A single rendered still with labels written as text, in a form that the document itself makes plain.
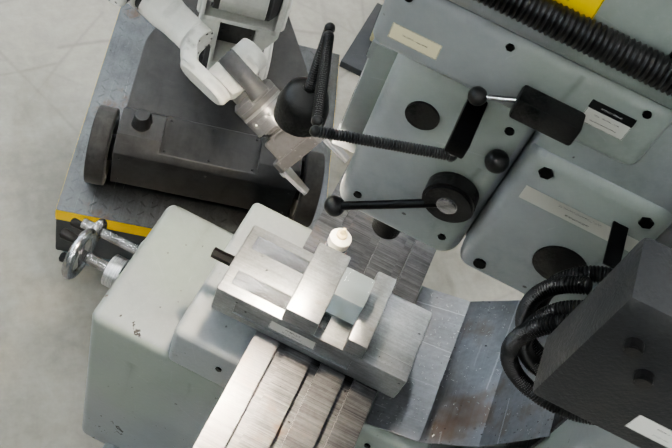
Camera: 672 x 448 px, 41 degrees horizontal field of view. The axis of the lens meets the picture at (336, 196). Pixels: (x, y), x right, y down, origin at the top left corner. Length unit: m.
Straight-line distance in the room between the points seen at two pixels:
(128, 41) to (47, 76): 0.51
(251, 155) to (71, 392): 0.80
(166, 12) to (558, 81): 0.88
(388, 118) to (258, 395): 0.59
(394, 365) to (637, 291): 0.74
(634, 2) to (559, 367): 0.36
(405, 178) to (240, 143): 1.11
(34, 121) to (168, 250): 1.25
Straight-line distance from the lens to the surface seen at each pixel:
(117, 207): 2.33
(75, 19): 3.33
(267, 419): 1.49
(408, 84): 1.07
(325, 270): 1.51
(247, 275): 1.52
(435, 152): 1.02
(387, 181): 1.20
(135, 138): 2.20
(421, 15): 0.98
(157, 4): 1.68
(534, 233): 1.16
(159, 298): 1.78
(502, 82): 1.01
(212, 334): 1.62
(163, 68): 2.41
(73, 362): 2.55
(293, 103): 1.17
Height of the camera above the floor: 2.31
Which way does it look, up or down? 51 degrees down
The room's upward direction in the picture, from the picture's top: 24 degrees clockwise
